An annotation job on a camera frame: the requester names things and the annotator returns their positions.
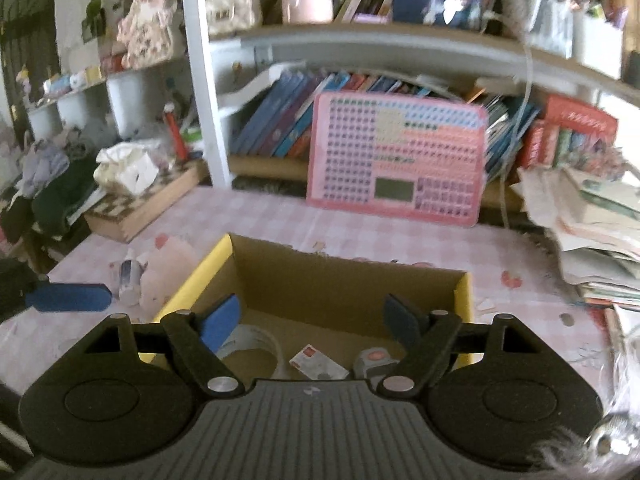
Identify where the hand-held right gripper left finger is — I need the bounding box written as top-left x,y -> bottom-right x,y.
82,294 -> 246,398

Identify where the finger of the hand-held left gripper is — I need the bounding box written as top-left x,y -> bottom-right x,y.
22,275 -> 113,316

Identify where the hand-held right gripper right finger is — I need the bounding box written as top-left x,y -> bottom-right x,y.
376,294 -> 538,397

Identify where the clear tape roll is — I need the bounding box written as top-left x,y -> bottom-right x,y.
215,325 -> 286,378

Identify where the white charger cube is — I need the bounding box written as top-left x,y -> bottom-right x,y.
352,347 -> 406,383

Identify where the dark spray bottle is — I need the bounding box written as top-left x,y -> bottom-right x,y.
117,259 -> 143,301

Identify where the yellow cardboard box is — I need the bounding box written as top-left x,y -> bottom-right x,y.
150,232 -> 475,378

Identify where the pink plush pig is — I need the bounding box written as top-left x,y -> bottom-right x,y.
140,242 -> 201,313

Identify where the small white red-label box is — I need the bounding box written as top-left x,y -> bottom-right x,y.
289,345 -> 351,382

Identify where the dark green cloth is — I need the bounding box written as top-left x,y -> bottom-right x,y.
32,160 -> 101,236

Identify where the lavender cloth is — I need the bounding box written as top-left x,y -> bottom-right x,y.
20,145 -> 68,196

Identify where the wooden chessboard box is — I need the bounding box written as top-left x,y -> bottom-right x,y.
82,160 -> 208,243

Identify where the crumpled white plastic bag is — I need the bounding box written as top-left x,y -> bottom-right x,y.
95,140 -> 161,196

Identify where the pink learning board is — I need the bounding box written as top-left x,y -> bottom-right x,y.
305,91 -> 490,226

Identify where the red and white tube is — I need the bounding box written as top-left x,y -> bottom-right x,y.
164,102 -> 190,161

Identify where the row of blue books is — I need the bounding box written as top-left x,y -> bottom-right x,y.
230,70 -> 543,181

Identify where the stack of papers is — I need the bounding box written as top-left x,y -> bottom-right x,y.
517,165 -> 640,308

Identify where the white shelf unit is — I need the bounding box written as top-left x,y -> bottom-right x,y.
0,0 -> 640,191

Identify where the red box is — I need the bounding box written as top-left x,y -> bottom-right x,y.
520,95 -> 621,171

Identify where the floral fabric doll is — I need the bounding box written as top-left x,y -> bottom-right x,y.
116,0 -> 176,68

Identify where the green plant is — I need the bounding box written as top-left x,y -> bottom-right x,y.
82,0 -> 131,41

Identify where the white quilted handbag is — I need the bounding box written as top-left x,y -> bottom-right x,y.
205,0 -> 253,36

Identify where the white pen holder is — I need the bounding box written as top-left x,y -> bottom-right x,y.
572,7 -> 623,78
532,0 -> 573,58

